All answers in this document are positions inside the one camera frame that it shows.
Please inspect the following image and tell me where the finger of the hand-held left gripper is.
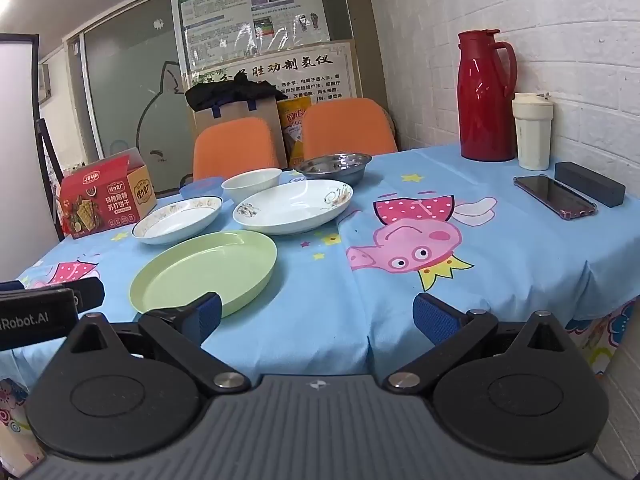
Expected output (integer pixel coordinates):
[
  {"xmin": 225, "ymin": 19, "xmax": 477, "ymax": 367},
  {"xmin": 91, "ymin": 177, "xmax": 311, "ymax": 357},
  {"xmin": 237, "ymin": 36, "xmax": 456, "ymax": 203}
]
[{"xmin": 65, "ymin": 276, "xmax": 106, "ymax": 311}]

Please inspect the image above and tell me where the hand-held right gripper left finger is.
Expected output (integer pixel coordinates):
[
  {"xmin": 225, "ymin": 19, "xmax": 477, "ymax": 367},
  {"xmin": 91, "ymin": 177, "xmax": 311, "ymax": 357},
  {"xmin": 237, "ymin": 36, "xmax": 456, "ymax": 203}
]
[{"xmin": 65, "ymin": 292, "xmax": 251, "ymax": 395}]

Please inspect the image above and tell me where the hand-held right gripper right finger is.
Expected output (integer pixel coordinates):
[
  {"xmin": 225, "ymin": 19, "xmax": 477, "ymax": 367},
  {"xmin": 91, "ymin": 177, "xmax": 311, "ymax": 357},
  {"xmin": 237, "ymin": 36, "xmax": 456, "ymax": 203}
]
[{"xmin": 385, "ymin": 294, "xmax": 583, "ymax": 392}]

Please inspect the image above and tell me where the white ceramic bowl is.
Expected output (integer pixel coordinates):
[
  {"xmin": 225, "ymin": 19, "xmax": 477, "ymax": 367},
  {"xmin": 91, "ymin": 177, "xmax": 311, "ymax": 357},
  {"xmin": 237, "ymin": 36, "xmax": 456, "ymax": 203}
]
[{"xmin": 221, "ymin": 168, "xmax": 283, "ymax": 206}]

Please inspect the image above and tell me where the green plastic plate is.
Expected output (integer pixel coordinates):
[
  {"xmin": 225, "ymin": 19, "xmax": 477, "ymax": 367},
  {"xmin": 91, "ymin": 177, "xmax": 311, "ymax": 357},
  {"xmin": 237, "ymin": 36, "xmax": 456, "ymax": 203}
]
[{"xmin": 129, "ymin": 230, "xmax": 278, "ymax": 320}]

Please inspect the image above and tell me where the red cracker box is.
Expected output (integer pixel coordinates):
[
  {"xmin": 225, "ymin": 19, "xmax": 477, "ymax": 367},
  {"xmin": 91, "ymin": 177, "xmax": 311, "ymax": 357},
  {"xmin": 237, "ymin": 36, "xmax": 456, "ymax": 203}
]
[{"xmin": 59, "ymin": 155, "xmax": 158, "ymax": 240}]

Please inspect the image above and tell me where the small white floral rim plate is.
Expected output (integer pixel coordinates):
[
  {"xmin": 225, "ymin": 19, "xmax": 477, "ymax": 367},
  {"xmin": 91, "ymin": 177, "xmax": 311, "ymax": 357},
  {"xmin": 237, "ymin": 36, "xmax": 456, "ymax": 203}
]
[{"xmin": 131, "ymin": 196, "xmax": 224, "ymax": 246}]

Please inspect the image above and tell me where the blue cartoon print tablecloth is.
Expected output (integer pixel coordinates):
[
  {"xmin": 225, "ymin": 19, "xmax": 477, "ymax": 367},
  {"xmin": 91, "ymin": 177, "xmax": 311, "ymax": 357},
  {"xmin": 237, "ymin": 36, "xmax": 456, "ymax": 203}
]
[{"xmin": 0, "ymin": 142, "xmax": 640, "ymax": 396}]

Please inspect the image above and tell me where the translucent blue plastic bowl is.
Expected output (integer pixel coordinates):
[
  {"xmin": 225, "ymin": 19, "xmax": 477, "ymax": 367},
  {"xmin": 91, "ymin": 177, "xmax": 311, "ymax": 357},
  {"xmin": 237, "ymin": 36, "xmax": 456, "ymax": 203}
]
[{"xmin": 180, "ymin": 176, "xmax": 226, "ymax": 201}]

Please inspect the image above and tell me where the large white floral plate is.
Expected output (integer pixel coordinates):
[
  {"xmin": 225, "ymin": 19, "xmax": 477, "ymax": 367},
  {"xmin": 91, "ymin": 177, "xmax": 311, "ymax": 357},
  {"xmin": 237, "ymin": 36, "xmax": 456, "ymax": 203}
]
[{"xmin": 232, "ymin": 179, "xmax": 354, "ymax": 236}]

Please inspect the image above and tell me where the orange chair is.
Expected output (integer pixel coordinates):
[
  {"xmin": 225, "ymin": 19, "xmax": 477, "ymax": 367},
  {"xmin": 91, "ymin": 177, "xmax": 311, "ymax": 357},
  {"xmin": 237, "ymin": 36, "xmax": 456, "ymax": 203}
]
[
  {"xmin": 301, "ymin": 98, "xmax": 399, "ymax": 161},
  {"xmin": 192, "ymin": 117, "xmax": 278, "ymax": 181}
]

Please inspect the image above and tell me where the smartphone in clear case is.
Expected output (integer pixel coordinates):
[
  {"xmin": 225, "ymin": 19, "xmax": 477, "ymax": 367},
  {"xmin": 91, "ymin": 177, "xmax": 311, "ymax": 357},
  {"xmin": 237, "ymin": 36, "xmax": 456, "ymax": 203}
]
[{"xmin": 513, "ymin": 174, "xmax": 599, "ymax": 222}]

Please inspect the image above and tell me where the floral printed cloth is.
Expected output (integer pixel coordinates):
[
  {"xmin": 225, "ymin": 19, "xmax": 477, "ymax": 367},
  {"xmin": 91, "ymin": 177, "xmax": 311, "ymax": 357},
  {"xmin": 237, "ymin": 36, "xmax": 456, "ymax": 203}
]
[{"xmin": 0, "ymin": 297, "xmax": 639, "ymax": 478}]

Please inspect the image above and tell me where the stainless steel bowl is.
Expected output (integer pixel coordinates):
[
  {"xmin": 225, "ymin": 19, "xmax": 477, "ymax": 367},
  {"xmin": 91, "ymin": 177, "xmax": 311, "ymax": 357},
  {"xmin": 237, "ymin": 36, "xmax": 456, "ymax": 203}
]
[{"xmin": 294, "ymin": 152, "xmax": 373, "ymax": 187}]

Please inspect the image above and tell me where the black rectangular box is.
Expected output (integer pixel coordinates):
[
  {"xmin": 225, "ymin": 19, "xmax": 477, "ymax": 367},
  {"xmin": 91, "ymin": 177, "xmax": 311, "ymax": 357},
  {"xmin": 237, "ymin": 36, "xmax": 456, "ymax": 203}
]
[{"xmin": 554, "ymin": 161, "xmax": 627, "ymax": 208}]

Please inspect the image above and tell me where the cream tumbler with lid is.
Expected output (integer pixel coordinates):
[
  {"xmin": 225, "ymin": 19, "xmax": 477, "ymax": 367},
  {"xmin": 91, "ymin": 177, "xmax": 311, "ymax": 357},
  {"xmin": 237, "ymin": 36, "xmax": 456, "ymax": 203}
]
[{"xmin": 511, "ymin": 92, "xmax": 554, "ymax": 171}]

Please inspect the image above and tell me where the yellow snack packet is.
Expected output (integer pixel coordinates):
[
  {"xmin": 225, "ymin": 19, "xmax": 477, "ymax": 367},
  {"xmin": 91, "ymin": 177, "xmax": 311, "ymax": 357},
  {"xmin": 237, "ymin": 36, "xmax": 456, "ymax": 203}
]
[{"xmin": 277, "ymin": 97, "xmax": 313, "ymax": 168}]

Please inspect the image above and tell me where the brown cardboard box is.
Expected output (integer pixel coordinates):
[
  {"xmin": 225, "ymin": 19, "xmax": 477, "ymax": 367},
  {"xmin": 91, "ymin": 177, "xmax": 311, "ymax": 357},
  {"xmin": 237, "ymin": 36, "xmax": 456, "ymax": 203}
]
[{"xmin": 187, "ymin": 97, "xmax": 282, "ymax": 168}]

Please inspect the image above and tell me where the red cup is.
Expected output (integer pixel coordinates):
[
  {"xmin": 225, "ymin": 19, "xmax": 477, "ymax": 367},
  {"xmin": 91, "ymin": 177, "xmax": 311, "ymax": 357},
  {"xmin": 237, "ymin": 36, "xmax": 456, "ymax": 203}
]
[{"xmin": 457, "ymin": 29, "xmax": 518, "ymax": 162}]

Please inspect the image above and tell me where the black bag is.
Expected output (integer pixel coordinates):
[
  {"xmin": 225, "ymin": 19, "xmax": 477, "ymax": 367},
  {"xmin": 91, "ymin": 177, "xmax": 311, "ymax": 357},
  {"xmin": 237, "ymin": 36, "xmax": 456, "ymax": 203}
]
[{"xmin": 185, "ymin": 80, "xmax": 289, "ymax": 112}]

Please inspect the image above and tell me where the frosted glass partition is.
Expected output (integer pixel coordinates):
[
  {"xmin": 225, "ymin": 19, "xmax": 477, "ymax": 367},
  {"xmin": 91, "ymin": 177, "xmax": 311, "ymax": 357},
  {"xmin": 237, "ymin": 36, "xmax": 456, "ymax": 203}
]
[{"xmin": 65, "ymin": 0, "xmax": 201, "ymax": 173}]

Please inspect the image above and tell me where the white board with black frame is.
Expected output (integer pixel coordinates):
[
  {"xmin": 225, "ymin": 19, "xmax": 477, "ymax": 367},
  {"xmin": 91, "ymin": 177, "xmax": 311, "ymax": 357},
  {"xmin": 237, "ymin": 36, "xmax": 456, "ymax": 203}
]
[{"xmin": 0, "ymin": 34, "xmax": 66, "ymax": 286}]

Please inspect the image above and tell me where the grey wall box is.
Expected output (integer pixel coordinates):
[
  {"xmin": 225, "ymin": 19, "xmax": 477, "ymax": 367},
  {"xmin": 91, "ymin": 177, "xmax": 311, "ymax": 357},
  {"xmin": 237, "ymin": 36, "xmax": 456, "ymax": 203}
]
[{"xmin": 37, "ymin": 64, "xmax": 54, "ymax": 102}]

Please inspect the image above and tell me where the green bordered wall poster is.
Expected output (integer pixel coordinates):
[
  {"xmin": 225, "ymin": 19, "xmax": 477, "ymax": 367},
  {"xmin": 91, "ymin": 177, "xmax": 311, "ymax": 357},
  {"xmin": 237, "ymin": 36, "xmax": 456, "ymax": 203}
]
[{"xmin": 176, "ymin": 0, "xmax": 331, "ymax": 75}]

